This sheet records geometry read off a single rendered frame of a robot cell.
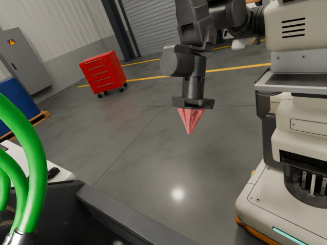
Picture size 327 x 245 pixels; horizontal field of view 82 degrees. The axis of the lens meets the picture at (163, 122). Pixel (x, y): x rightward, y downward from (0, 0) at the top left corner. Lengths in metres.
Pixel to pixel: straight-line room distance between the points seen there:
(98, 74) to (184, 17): 3.99
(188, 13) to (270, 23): 0.26
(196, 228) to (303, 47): 1.22
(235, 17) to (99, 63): 3.89
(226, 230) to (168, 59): 1.23
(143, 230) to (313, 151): 0.59
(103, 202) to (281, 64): 0.61
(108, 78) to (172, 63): 3.97
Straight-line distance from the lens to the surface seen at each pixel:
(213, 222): 1.50
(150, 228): 0.43
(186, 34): 0.51
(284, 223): 1.18
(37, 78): 6.92
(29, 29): 7.57
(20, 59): 6.84
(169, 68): 0.44
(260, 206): 1.22
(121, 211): 0.48
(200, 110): 0.52
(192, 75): 0.49
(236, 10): 0.59
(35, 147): 0.19
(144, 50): 7.69
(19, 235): 0.22
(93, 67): 4.41
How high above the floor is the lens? 1.30
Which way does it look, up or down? 30 degrees down
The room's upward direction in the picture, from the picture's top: 20 degrees counter-clockwise
